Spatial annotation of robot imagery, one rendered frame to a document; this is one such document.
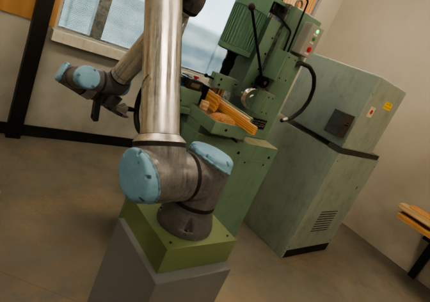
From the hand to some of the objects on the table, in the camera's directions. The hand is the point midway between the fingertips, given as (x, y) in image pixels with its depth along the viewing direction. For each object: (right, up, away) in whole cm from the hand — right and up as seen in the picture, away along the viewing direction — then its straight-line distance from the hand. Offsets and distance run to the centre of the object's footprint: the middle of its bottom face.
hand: (125, 116), depth 160 cm
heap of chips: (+48, -2, -8) cm, 48 cm away
